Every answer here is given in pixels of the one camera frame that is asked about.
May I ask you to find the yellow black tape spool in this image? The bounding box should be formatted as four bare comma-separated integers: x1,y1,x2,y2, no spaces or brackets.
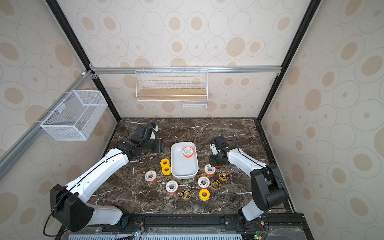
211,180,221,191
181,189,192,200
219,171,229,182

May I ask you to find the orange white tape roll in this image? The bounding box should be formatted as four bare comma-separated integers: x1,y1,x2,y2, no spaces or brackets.
166,181,178,194
204,164,216,177
198,177,210,189
183,147,194,158
145,170,158,184

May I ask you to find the white plastic storage box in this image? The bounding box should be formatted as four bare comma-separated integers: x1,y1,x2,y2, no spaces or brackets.
171,142,199,180

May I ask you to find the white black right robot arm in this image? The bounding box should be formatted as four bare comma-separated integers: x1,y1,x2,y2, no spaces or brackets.
209,136,288,221

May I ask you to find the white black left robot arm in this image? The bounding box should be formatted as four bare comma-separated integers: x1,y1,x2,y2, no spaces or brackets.
49,122,165,232

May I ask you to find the yellow tape roll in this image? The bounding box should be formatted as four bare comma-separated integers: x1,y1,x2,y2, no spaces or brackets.
161,159,170,168
199,189,210,201
162,165,172,176

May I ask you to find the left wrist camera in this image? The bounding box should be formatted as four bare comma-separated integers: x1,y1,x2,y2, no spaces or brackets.
147,122,159,140

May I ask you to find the white mesh wall basket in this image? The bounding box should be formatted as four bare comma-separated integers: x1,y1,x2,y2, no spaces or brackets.
41,90,108,141

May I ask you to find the white wire wall shelf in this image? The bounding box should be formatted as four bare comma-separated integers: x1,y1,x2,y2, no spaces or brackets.
135,68,209,107

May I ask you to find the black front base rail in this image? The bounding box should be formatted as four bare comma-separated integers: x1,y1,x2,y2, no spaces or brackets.
56,213,313,240

